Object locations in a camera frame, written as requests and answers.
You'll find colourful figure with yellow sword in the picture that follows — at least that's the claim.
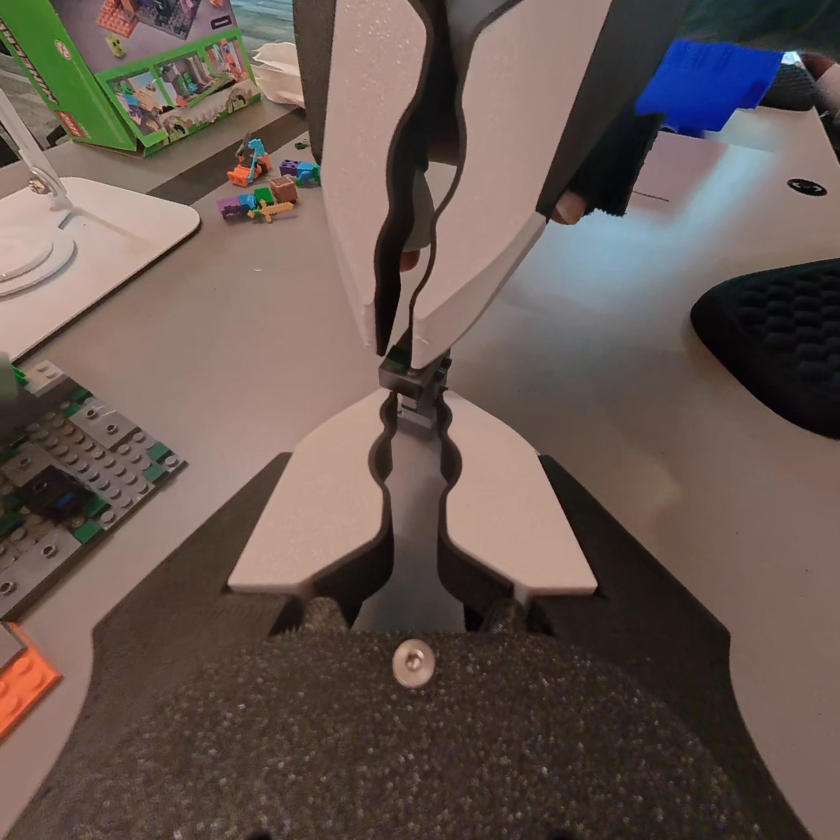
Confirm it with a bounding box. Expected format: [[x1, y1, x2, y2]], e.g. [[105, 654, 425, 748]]
[[217, 189, 296, 224]]

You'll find green toy box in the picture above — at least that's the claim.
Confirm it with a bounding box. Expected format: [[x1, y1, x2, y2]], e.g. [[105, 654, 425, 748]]
[[0, 0, 262, 158]]

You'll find grey brick pillar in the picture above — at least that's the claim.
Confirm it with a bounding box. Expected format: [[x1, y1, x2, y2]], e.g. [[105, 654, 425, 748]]
[[377, 344, 455, 442]]

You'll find orange figure with blue pickaxe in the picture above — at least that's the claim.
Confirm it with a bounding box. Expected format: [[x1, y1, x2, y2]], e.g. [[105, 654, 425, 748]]
[[226, 134, 271, 186]]

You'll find grey baseplate brick building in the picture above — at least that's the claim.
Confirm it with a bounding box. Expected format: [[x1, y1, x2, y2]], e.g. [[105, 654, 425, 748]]
[[0, 357, 188, 742]]

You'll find blue plastic bin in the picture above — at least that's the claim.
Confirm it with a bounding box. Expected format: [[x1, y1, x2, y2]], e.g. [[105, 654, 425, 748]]
[[635, 39, 785, 137]]

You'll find black quilted elbow pad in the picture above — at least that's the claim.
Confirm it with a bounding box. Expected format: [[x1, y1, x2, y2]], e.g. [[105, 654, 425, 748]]
[[690, 259, 840, 441]]

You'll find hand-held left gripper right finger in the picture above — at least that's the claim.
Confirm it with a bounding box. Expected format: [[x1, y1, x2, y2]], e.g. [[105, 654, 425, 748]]
[[436, 391, 599, 627]]

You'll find person's right forearm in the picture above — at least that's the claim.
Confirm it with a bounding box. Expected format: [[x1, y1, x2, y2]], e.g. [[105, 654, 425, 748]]
[[669, 0, 840, 60]]

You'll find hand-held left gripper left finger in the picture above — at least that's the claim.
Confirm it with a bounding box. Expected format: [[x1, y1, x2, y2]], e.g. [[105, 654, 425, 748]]
[[226, 387, 396, 627]]

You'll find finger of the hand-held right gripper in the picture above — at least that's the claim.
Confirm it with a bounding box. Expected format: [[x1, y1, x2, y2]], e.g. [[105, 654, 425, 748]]
[[409, 0, 616, 370], [322, 0, 434, 358]]

